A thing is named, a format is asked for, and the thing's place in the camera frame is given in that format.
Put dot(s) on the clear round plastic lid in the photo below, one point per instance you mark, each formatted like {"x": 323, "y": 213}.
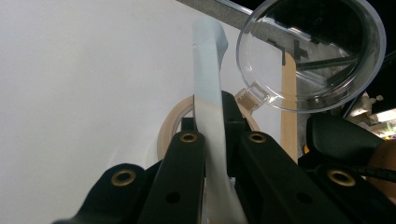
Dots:
{"x": 311, "y": 56}

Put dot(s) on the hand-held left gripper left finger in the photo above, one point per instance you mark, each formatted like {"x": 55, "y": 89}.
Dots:
{"x": 188, "y": 124}

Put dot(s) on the white and blue pouch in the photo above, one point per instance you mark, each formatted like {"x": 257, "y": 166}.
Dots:
{"x": 207, "y": 77}

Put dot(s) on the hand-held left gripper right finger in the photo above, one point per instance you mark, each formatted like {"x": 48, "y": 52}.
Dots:
{"x": 233, "y": 115}

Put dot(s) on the pale grey table mat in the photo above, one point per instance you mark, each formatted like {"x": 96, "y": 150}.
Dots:
{"x": 77, "y": 77}

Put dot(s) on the beige tape roll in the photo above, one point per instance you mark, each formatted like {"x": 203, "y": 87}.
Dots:
{"x": 171, "y": 124}

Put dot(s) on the aluminium rail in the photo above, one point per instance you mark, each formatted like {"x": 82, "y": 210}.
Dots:
{"x": 236, "y": 6}

